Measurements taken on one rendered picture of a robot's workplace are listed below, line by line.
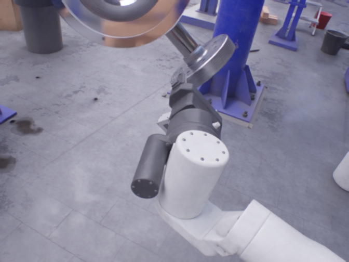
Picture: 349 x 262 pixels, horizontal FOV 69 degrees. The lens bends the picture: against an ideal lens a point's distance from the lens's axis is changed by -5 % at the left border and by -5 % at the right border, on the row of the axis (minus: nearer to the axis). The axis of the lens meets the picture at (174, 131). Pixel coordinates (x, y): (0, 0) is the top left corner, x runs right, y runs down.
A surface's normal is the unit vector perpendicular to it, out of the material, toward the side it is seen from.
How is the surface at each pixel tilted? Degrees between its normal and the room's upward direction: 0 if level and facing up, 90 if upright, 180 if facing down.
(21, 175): 0
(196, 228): 9
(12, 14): 90
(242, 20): 90
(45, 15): 90
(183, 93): 85
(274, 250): 38
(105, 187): 0
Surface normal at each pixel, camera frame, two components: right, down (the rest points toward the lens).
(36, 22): 0.22, 0.64
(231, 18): -0.46, 0.51
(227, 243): -0.61, 0.32
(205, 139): 0.26, -0.79
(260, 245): -0.36, -0.19
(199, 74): -0.10, 0.53
